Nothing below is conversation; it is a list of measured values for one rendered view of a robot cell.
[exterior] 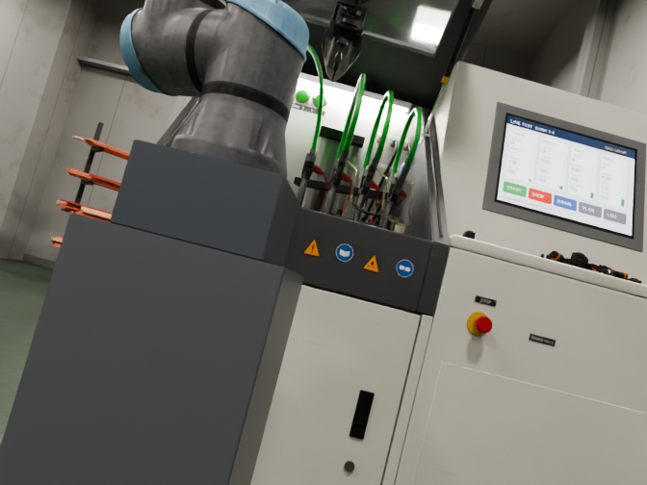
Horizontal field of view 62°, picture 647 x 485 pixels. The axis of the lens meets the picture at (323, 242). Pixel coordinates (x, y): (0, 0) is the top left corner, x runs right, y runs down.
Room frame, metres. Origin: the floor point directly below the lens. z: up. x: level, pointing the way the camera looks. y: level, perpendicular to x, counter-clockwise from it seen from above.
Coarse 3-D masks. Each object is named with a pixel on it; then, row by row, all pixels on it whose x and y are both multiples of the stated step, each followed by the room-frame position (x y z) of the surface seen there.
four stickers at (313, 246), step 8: (312, 240) 1.16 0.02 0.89; (320, 240) 1.16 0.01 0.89; (304, 248) 1.16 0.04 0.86; (312, 248) 1.16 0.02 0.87; (320, 248) 1.16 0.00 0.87; (336, 248) 1.16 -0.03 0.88; (344, 248) 1.16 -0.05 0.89; (352, 248) 1.17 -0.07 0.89; (320, 256) 1.16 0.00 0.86; (336, 256) 1.16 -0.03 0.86; (344, 256) 1.16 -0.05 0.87; (352, 256) 1.17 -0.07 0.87; (368, 256) 1.17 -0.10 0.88; (376, 256) 1.17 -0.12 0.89; (368, 264) 1.17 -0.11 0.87; (376, 264) 1.17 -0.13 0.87; (400, 264) 1.17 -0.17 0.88; (408, 264) 1.17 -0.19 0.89; (376, 272) 1.17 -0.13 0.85; (400, 272) 1.17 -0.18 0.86; (408, 272) 1.17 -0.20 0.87
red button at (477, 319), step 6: (480, 312) 1.18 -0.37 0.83; (468, 318) 1.18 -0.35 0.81; (474, 318) 1.18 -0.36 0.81; (480, 318) 1.15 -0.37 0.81; (486, 318) 1.15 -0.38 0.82; (468, 324) 1.18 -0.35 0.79; (474, 324) 1.18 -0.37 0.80; (480, 324) 1.14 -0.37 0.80; (486, 324) 1.14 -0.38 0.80; (474, 330) 1.18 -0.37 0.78; (480, 330) 1.15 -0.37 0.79; (486, 330) 1.14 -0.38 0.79
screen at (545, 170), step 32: (512, 128) 1.50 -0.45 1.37; (544, 128) 1.51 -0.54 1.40; (576, 128) 1.53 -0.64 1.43; (512, 160) 1.48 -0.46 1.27; (544, 160) 1.49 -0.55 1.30; (576, 160) 1.50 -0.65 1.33; (608, 160) 1.51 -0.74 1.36; (640, 160) 1.53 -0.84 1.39; (512, 192) 1.45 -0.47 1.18; (544, 192) 1.46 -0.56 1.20; (576, 192) 1.48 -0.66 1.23; (608, 192) 1.49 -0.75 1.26; (640, 192) 1.50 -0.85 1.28; (544, 224) 1.44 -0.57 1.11; (576, 224) 1.46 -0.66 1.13; (608, 224) 1.47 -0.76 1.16; (640, 224) 1.48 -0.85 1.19
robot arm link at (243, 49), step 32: (256, 0) 0.63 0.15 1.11; (192, 32) 0.66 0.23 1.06; (224, 32) 0.64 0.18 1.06; (256, 32) 0.63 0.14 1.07; (288, 32) 0.64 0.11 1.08; (192, 64) 0.67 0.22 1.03; (224, 64) 0.63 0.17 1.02; (256, 64) 0.63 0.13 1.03; (288, 64) 0.65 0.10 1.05; (288, 96) 0.66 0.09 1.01
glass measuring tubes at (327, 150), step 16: (320, 144) 1.67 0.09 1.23; (336, 144) 1.67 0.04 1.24; (352, 144) 1.68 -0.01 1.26; (320, 160) 1.67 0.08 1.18; (352, 160) 1.67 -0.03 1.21; (320, 176) 1.69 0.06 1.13; (352, 176) 1.69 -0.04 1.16; (320, 192) 1.67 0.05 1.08; (336, 192) 1.69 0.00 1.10; (320, 208) 1.67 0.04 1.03; (336, 208) 1.69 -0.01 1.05
